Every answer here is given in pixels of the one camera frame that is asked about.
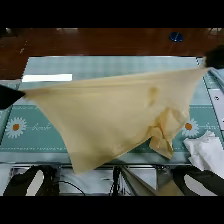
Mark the cream yellow T-shirt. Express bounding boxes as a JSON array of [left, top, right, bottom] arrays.
[[20, 66, 212, 175]]

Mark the silver frame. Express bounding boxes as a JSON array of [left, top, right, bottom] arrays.
[[0, 161, 224, 197]]

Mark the round blue object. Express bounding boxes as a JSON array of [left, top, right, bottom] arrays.
[[169, 31, 184, 43]]

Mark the white garment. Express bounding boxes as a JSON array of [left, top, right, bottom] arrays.
[[182, 130, 224, 175]]

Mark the black cable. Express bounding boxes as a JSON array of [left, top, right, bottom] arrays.
[[57, 179, 87, 197], [110, 165, 123, 197]]

